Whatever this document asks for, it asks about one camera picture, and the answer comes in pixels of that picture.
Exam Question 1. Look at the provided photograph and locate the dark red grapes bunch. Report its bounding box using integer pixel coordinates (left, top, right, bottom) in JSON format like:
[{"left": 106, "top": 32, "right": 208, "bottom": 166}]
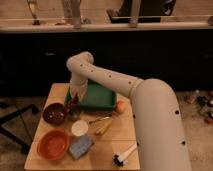
[{"left": 65, "top": 95, "right": 79, "bottom": 113}]

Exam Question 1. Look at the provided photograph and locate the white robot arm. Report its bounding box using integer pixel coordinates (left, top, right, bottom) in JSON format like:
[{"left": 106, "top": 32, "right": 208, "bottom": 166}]
[{"left": 66, "top": 51, "right": 192, "bottom": 171}]

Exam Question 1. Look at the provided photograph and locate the small metal cup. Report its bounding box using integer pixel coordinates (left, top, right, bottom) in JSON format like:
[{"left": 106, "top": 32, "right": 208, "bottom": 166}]
[{"left": 68, "top": 109, "right": 81, "bottom": 122}]

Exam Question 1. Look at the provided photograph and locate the white round cup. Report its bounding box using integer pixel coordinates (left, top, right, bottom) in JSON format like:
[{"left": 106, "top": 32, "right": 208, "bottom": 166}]
[{"left": 71, "top": 120, "right": 89, "bottom": 137}]

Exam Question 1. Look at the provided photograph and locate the green plastic tray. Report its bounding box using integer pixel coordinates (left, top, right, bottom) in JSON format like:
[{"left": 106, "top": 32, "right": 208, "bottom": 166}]
[{"left": 64, "top": 79, "right": 118, "bottom": 111}]

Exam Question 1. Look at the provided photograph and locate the orange peach fruit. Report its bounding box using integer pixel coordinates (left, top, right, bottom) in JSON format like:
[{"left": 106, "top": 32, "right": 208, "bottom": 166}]
[{"left": 115, "top": 101, "right": 126, "bottom": 114}]

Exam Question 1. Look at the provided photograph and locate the metal spoon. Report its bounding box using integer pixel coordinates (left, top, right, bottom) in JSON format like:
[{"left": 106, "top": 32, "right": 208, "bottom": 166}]
[{"left": 88, "top": 115, "right": 112, "bottom": 125}]

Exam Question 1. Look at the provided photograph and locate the yellow banana toy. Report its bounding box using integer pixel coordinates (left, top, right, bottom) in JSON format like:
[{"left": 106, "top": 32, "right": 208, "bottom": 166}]
[{"left": 95, "top": 119, "right": 113, "bottom": 135}]

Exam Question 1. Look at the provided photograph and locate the dark maroon bowl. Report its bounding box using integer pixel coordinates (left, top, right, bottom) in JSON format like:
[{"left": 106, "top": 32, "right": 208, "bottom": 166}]
[{"left": 42, "top": 103, "right": 67, "bottom": 126}]

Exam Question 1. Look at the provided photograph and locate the wooden table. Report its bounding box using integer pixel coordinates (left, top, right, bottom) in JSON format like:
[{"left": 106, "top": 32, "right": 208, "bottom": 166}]
[{"left": 23, "top": 82, "right": 141, "bottom": 171}]

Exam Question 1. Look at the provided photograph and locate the blue sponge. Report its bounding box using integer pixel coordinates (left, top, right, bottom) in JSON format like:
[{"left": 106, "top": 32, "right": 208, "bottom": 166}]
[{"left": 69, "top": 134, "right": 94, "bottom": 160}]

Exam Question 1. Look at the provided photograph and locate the white dish brush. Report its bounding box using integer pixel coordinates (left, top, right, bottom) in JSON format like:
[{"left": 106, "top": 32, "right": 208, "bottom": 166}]
[{"left": 113, "top": 144, "right": 137, "bottom": 167}]

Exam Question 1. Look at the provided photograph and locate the orange plastic bowl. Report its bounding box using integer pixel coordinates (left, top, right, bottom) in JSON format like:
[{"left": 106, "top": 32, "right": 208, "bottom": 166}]
[{"left": 37, "top": 129, "right": 69, "bottom": 161}]

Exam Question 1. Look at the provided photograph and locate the black office chair base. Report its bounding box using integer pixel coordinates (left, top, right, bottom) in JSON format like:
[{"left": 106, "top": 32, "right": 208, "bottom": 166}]
[{"left": 0, "top": 99, "right": 40, "bottom": 155}]

